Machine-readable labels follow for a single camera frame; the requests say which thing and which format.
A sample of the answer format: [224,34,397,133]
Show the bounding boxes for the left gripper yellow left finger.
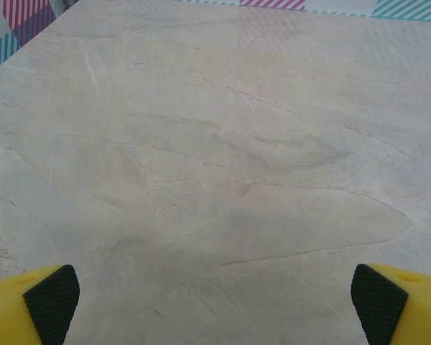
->
[0,264,80,345]

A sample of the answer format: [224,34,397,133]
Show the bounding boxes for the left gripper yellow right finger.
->
[351,263,431,345]

